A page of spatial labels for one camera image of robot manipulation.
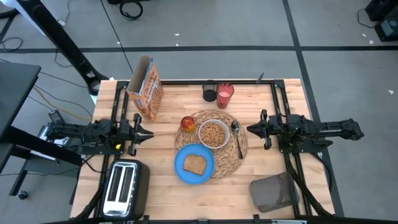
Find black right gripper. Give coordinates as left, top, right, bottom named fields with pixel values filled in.
left=246, top=109, right=282, bottom=150

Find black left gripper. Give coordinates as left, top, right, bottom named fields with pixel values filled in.
left=120, top=113, right=155, bottom=156

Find metal spoon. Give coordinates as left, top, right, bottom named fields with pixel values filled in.
left=231, top=119, right=244, bottom=160

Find Cinnamon Cheerios cereal box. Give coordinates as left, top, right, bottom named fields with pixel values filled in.
left=126, top=54, right=165, bottom=122

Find red yellow apple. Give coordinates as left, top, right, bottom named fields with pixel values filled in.
left=180, top=116, right=197, bottom=133

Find blue plate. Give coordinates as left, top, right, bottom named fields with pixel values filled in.
left=174, top=143, right=216, bottom=185

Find white bowl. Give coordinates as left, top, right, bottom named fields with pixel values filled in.
left=198, top=119, right=230, bottom=149

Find brown bread slice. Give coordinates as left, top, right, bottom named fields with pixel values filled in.
left=182, top=154, right=208, bottom=176

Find round woven placemat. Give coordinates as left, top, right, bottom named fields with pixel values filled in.
left=174, top=110, right=249, bottom=180

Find brown cereal rings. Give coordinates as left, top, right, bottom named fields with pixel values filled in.
left=200, top=122, right=226, bottom=147

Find red translucent plastic cup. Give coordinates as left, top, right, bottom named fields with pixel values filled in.
left=216, top=82, right=235, bottom=110

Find black toaster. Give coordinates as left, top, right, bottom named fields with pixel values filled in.
left=99, top=159, right=150, bottom=221

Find black mesh cup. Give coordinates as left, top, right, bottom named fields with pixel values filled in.
left=201, top=80, right=218, bottom=103

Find small black device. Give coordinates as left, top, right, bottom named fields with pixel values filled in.
left=48, top=110, right=66, bottom=125

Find dark gray desk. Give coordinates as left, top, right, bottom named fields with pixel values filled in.
left=0, top=60, right=83, bottom=200

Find black equipment case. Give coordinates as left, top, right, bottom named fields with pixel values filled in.
left=365, top=0, right=398, bottom=43

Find yellow floor cable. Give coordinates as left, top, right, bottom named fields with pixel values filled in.
left=33, top=86, right=93, bottom=121

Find long black floor cable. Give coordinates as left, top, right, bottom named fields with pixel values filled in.
left=99, top=0, right=134, bottom=75

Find coiled black cable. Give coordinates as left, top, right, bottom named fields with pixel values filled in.
left=119, top=0, right=144, bottom=21

